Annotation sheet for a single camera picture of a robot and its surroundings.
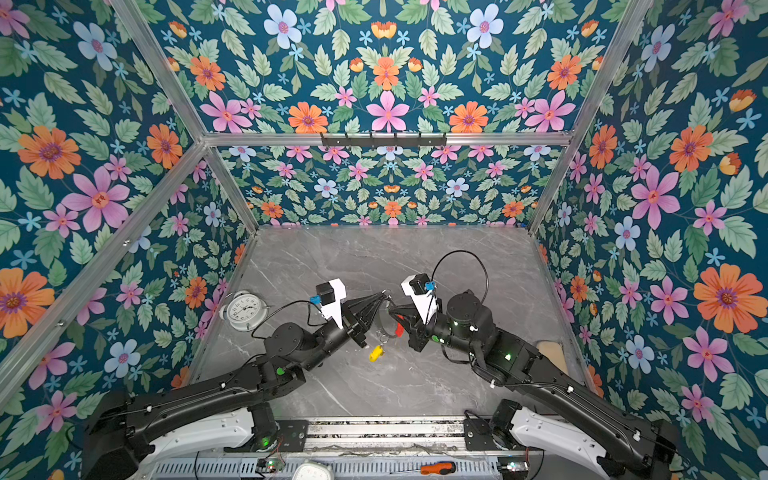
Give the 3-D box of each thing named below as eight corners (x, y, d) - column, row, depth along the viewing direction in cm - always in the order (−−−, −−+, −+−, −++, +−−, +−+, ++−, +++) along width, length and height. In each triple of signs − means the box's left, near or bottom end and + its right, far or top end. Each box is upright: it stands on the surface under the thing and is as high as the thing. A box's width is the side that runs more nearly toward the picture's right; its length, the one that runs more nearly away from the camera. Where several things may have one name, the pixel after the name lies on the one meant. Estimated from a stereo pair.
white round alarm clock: (221, 322, 96) (213, 314, 92) (246, 296, 102) (240, 288, 98) (250, 338, 93) (243, 331, 89) (274, 310, 99) (269, 302, 95)
